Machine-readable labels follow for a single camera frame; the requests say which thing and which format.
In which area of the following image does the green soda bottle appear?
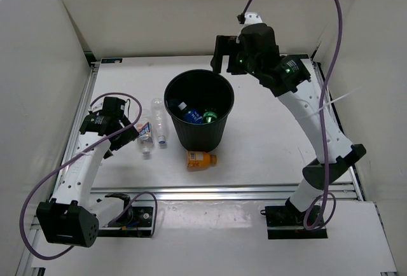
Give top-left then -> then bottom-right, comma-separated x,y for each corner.
202,107 -> 218,124

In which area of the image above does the clear bottle blue label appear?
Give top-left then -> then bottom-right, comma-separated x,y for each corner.
177,102 -> 203,124

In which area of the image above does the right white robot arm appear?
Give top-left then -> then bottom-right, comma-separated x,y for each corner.
210,23 -> 366,225

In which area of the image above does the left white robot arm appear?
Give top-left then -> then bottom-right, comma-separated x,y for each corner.
36,97 -> 139,247

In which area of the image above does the black plastic waste bin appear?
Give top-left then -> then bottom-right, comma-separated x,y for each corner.
164,69 -> 235,152

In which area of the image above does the clear empty water bottle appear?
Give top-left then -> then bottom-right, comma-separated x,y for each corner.
151,98 -> 168,146

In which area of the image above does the left blue corner label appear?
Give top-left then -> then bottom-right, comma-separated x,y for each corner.
100,58 -> 123,64

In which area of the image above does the orange juice bottle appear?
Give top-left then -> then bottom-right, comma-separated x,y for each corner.
187,151 -> 217,170

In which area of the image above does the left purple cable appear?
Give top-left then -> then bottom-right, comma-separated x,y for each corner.
19,93 -> 158,261

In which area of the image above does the purple cable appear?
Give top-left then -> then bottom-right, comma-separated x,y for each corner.
237,0 -> 343,231
19,93 -> 158,261

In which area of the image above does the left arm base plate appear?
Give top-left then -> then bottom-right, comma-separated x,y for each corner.
98,206 -> 155,238

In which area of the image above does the aluminium front rail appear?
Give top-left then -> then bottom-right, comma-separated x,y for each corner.
90,184 -> 359,201

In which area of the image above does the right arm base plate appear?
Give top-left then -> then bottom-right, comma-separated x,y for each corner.
260,206 -> 328,240

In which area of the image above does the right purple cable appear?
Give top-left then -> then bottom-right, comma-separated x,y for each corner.
237,0 -> 343,231

